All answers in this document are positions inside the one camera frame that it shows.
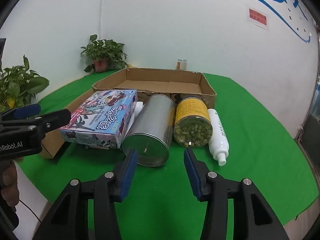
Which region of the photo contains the potted plant pink pot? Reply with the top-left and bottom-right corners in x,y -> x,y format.
80,34 -> 128,73

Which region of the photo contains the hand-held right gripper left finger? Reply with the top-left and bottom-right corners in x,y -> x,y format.
41,148 -> 138,240

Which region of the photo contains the person's left hand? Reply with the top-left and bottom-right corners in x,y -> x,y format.
0,161 -> 20,207

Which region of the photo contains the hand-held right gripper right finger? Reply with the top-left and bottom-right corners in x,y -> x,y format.
184,147 -> 285,240

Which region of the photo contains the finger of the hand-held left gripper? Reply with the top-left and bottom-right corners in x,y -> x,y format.
0,104 -> 41,125
27,109 -> 72,140

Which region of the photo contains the cardboard sheet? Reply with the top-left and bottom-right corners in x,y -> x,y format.
40,109 -> 73,159

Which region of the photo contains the red wall sign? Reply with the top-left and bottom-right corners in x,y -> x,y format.
247,4 -> 270,30

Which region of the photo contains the green table cloth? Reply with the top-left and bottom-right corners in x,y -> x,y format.
16,71 -> 319,240

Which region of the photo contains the yellow label jar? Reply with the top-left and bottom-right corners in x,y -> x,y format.
173,95 -> 213,148

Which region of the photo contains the colourful printed game box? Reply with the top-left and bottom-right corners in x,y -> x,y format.
59,89 -> 138,150

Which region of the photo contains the thin black cable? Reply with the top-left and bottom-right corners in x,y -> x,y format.
15,200 -> 42,223

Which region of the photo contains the white plastic bottle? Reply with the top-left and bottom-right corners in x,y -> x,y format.
207,108 -> 228,166

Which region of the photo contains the large leaf potted plant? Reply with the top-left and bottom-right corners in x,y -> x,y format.
0,54 -> 50,113

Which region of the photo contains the silver metal can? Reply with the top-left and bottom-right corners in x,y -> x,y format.
121,94 -> 175,167

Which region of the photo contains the cardboard box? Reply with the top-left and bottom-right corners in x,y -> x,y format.
92,67 -> 217,109

